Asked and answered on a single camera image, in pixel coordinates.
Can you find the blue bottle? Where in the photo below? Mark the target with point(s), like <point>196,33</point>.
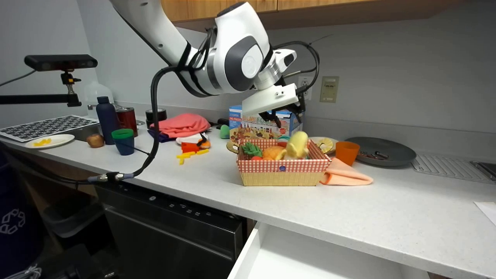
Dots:
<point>108,118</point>

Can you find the orange cup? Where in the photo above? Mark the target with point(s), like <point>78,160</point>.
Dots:
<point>348,152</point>

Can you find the black dishwasher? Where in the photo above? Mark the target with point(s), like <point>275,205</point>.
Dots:
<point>165,237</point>

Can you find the red checkered cardboard basket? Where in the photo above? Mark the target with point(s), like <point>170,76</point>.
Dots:
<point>284,172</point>

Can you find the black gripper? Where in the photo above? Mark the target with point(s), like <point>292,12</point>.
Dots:
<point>277,115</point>

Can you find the white plate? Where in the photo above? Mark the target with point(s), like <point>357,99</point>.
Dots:
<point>50,141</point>

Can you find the green lidded blue cup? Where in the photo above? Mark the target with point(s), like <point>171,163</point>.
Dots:
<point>125,140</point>

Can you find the beige light switch plate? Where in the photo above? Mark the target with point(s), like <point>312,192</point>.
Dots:
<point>329,88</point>

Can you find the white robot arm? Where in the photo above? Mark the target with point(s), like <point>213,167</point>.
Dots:
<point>236,56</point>

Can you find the blue toy food box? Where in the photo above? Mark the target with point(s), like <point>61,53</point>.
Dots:
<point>238,119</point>

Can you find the wooden front white drawer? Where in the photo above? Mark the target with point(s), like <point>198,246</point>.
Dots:
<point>274,253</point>

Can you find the black camera on stand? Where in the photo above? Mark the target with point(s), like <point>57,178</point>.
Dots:
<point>66,62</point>

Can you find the pink cloth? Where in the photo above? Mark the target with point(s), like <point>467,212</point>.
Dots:
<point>184,124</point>

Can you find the red toy fries holder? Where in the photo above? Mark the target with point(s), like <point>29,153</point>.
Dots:
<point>190,147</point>

